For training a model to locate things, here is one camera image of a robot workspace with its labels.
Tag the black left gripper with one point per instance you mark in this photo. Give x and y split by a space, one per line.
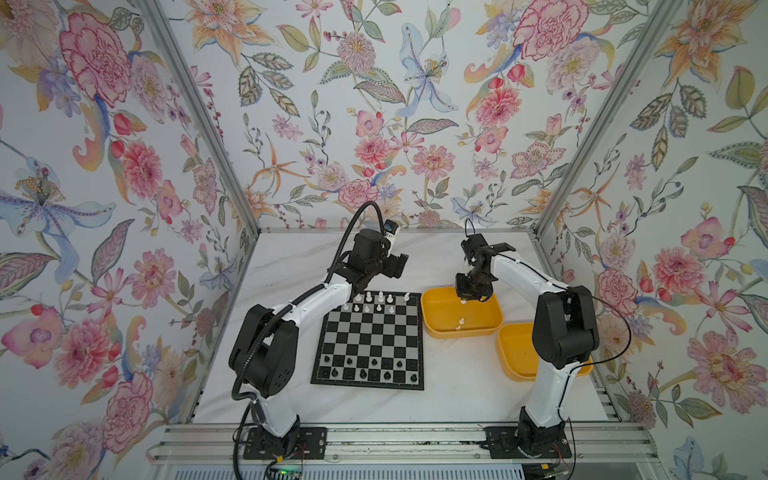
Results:
394 264

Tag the aluminium corner post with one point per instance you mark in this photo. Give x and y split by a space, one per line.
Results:
656 25
162 33

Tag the aluminium base rail right wall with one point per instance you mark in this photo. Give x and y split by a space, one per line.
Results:
565 335

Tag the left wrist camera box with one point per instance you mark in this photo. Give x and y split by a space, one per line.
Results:
391 229

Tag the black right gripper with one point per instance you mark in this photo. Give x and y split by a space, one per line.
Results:
463 293

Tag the aluminium corner post right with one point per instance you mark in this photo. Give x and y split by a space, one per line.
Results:
656 25

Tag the black and silver chessboard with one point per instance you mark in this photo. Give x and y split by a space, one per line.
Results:
373 341

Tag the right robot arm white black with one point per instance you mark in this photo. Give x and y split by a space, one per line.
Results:
509 267

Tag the aluminium front mounting rail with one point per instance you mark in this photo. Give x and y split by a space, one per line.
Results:
590 450

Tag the yellow tray with white pieces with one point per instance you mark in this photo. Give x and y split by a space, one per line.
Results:
446 316

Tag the aluminium corner post left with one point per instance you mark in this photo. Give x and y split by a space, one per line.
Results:
162 33

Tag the yellow tray with black pieces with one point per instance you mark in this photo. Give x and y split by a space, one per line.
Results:
517 356

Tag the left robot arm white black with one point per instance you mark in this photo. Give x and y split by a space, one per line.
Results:
263 357

